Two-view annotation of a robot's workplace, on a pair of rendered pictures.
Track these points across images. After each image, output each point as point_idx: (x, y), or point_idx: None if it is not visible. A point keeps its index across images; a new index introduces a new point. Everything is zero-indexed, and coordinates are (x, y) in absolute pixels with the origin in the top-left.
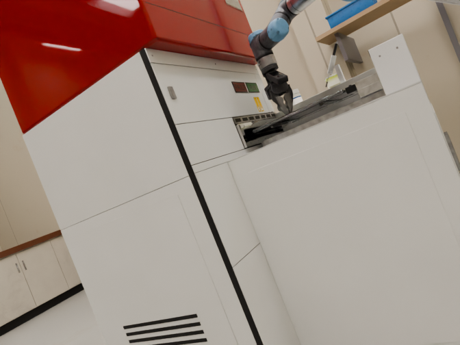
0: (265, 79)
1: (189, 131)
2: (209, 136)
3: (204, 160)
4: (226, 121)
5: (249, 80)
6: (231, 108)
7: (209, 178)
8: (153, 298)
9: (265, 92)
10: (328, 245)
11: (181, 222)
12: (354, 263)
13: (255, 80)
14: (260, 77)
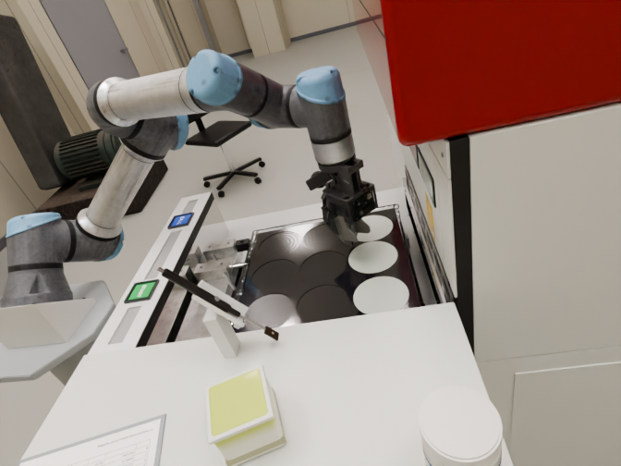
0: (359, 172)
1: (390, 128)
2: (395, 150)
3: (395, 159)
4: (402, 159)
5: (425, 155)
6: (405, 153)
7: (396, 174)
8: None
9: (374, 191)
10: None
11: None
12: None
13: (434, 175)
14: (447, 190)
